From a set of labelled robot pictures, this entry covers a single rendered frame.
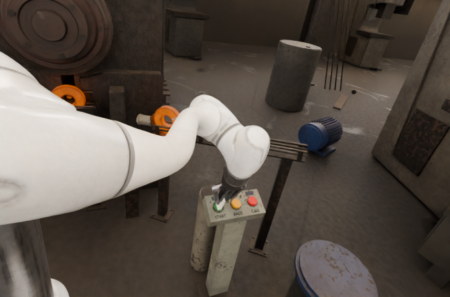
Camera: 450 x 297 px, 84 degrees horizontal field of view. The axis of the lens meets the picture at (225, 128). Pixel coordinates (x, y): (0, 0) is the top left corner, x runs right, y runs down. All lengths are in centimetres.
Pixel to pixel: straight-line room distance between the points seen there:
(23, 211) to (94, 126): 9
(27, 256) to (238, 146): 47
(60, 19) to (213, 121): 83
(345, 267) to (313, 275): 16
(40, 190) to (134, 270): 135
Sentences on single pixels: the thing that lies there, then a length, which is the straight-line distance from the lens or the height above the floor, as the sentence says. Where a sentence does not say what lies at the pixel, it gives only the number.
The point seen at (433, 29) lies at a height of 133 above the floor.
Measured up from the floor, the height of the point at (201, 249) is 19.
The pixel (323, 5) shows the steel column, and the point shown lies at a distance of 501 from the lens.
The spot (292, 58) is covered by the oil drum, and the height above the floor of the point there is 73.
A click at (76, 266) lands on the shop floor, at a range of 166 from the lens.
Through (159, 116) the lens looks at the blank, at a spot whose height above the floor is 72.
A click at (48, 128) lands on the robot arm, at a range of 26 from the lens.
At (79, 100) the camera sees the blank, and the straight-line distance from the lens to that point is 152.
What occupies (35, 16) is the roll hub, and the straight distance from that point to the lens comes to 132.
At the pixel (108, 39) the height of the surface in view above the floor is 107.
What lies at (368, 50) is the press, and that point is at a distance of 846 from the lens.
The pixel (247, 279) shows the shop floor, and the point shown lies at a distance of 160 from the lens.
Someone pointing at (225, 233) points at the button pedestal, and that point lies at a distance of 112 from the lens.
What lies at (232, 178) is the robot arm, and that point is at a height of 85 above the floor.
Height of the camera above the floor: 134
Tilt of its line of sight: 28 degrees down
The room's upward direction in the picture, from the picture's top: 10 degrees clockwise
